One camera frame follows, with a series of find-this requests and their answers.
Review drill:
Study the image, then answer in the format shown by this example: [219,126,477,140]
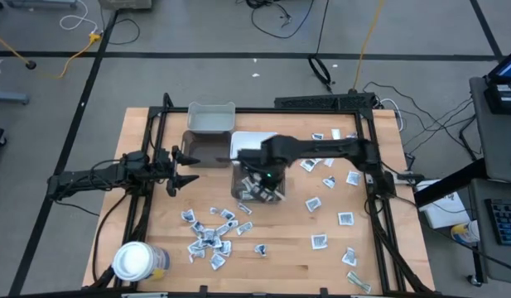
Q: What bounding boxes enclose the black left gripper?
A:
[154,145,201,198]

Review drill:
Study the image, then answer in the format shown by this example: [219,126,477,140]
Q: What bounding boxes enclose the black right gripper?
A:
[247,160,287,199]

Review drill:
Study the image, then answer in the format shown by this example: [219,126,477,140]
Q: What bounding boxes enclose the smoky translucent plastic bin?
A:
[230,163,287,204]
[181,130,233,169]

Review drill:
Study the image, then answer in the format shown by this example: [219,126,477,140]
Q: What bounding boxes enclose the white plastic bin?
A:
[229,131,279,165]

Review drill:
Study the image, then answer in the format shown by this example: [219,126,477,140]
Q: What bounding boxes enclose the light grey plastic bin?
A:
[186,101,236,134]

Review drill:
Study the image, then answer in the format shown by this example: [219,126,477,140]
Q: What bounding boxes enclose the black perforated metal bar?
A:
[273,92,378,113]

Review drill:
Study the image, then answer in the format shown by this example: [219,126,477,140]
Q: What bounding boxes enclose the white-lidded wipes canister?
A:
[111,241,172,283]

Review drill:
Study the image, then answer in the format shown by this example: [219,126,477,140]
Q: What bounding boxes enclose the white paper box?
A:
[413,178,472,230]

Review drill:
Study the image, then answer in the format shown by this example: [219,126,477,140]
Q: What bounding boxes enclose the black beam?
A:
[412,158,489,209]

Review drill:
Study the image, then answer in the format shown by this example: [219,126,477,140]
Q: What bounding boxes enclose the grey table foot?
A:
[0,91,30,106]
[4,0,79,10]

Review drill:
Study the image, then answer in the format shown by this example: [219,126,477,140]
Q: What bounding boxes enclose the small yellow-label wipes canister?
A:
[450,219,482,246]

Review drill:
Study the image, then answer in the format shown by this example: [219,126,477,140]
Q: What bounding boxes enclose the grey side table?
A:
[468,75,511,184]
[468,177,511,286]

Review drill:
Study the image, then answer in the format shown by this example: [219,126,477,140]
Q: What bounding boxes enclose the black keyboard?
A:
[484,198,511,247]

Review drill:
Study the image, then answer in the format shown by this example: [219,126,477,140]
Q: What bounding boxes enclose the black laptop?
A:
[483,53,511,116]

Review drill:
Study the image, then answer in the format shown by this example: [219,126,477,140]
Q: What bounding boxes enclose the black aluminium frame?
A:
[83,93,436,298]

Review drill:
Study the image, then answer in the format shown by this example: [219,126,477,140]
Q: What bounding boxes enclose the black cable bundle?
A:
[306,0,334,94]

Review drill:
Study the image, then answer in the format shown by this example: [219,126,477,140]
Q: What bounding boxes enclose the black floor cable loop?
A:
[100,0,141,46]

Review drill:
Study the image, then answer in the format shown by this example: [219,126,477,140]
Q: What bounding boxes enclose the yellow extension cord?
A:
[33,32,103,80]

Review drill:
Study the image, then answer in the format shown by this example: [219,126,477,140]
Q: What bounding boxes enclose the black loose cables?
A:
[361,80,484,163]

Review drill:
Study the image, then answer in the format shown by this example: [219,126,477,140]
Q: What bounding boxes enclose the yellow hanging cable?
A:
[0,30,32,64]
[352,0,385,91]

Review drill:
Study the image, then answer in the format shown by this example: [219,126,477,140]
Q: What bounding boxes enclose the black floor cable tangle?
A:
[236,0,316,41]

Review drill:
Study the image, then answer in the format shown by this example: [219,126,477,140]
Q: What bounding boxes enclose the white floor cable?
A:
[58,0,99,35]

